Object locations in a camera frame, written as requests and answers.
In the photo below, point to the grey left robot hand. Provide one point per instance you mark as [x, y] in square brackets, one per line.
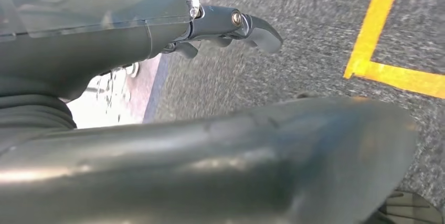
[87, 24]

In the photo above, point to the yellow floor tape square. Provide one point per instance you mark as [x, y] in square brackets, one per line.
[375, 24]

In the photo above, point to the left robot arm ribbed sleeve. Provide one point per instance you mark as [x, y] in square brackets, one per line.
[34, 111]

